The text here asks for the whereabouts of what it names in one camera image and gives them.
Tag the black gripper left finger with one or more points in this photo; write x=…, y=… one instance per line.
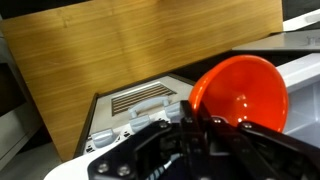
x=174, y=150

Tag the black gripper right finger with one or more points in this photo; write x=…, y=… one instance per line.
x=250, y=151

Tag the orange plastic bowl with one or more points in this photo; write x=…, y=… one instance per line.
x=243, y=88

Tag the toy kitchen stove unit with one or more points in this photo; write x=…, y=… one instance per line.
x=142, y=114

